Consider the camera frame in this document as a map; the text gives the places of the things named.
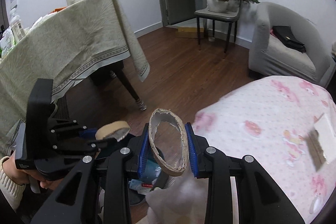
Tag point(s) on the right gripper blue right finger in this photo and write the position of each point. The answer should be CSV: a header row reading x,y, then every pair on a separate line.
x,y
260,199

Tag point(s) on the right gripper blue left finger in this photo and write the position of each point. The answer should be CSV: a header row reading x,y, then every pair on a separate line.
x,y
86,169

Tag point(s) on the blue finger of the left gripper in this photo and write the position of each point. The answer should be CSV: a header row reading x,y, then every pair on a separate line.
x,y
88,133

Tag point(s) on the brown tape roll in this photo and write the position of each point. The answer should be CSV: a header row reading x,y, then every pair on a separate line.
x,y
117,130

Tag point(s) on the red white SanDisk package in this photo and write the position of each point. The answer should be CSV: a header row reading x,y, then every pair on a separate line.
x,y
141,187

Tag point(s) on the white torn cardboard box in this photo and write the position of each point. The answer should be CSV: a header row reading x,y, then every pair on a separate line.
x,y
321,142

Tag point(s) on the dark trash bin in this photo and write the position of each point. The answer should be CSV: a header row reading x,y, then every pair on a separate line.
x,y
152,171

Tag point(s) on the person's left hand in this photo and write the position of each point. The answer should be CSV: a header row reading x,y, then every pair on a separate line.
x,y
22,176

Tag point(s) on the dark wooden table leg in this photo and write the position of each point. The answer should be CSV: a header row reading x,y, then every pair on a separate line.
x,y
104,75

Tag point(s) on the pink patterned tablecloth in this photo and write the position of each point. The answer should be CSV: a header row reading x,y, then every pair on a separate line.
x,y
273,119

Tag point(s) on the beige dining tablecloth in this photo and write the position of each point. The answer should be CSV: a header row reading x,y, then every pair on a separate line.
x,y
66,48

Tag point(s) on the flat cardboard box on floor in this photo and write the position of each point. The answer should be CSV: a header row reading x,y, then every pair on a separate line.
x,y
189,32

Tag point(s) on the grey armchair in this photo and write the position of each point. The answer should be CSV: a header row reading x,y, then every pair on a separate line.
x,y
269,57

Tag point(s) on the grey dining chair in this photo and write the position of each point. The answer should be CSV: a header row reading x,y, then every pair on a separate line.
x,y
229,17

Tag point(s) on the black bag on armchair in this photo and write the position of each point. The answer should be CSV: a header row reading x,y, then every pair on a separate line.
x,y
286,36

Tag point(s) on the potted green plant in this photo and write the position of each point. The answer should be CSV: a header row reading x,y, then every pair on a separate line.
x,y
221,6

